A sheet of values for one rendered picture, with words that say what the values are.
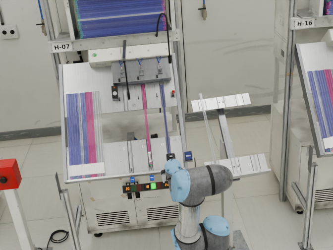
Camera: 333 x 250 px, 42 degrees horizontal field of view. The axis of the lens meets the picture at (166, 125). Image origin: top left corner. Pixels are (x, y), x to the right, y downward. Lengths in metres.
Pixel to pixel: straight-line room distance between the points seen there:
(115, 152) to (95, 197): 0.54
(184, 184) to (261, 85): 3.01
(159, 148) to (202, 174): 0.90
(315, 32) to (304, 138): 0.69
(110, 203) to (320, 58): 1.63
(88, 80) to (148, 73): 0.37
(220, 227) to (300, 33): 1.50
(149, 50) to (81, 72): 0.43
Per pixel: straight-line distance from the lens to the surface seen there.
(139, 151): 2.49
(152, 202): 2.97
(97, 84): 2.63
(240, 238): 3.07
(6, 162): 2.72
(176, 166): 2.01
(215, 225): 1.99
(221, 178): 1.64
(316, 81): 2.77
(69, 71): 2.69
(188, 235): 1.91
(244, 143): 4.11
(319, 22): 2.83
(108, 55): 2.60
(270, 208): 3.35
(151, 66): 2.57
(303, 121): 3.19
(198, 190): 1.62
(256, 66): 4.42
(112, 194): 2.93
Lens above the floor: 2.08
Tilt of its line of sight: 28 degrees down
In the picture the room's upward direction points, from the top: 5 degrees counter-clockwise
